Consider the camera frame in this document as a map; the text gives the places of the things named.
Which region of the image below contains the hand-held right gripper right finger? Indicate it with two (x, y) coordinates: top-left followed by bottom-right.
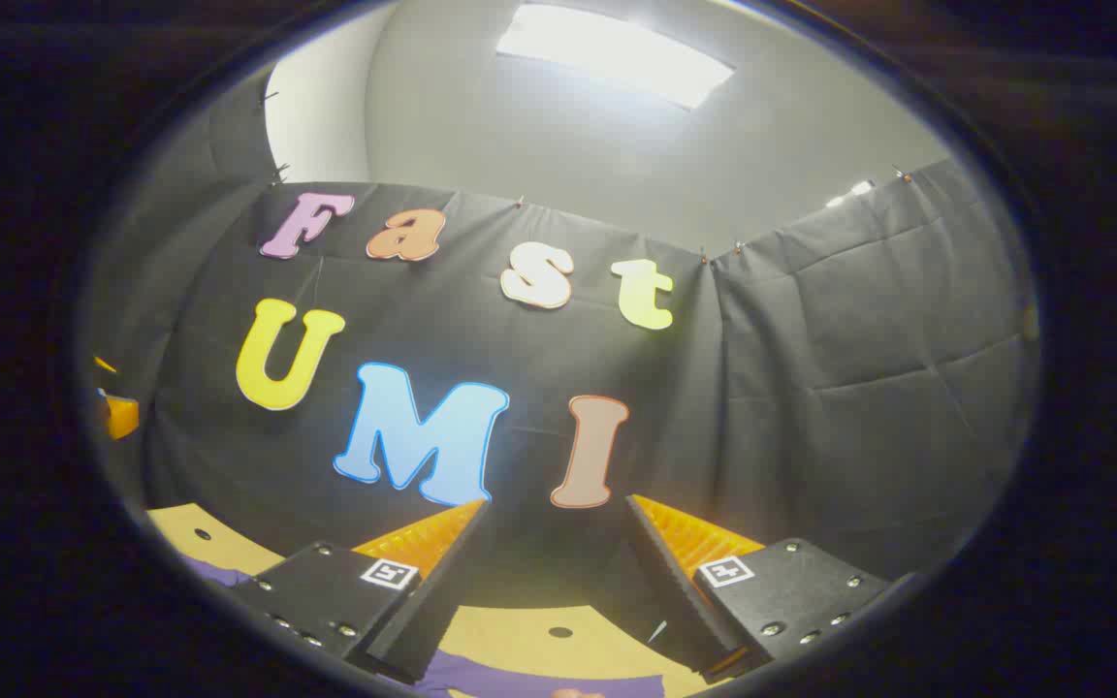
(624, 494), (894, 680)

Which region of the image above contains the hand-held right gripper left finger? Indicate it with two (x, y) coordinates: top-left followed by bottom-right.
(227, 498), (494, 684)

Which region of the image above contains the purple knit sweater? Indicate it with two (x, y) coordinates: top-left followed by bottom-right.
(180, 555), (666, 698)

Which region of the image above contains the black backdrop cloth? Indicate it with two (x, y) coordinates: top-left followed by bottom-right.
(81, 63), (1039, 621)

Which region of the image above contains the large ceiling light panel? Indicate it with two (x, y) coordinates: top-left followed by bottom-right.
(495, 3), (736, 111)

